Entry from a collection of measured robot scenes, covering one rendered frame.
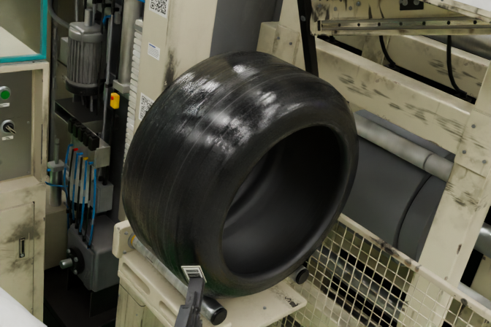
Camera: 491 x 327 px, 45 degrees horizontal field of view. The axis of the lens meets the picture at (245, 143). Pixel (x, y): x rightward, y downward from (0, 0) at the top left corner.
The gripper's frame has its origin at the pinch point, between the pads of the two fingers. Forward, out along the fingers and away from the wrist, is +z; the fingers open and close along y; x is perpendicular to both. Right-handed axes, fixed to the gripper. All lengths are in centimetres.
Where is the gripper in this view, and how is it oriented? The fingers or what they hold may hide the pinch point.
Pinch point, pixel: (194, 294)
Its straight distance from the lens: 126.3
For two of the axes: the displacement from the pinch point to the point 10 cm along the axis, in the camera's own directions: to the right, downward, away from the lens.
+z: 0.9, -7.3, 6.8
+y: 2.3, 6.8, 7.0
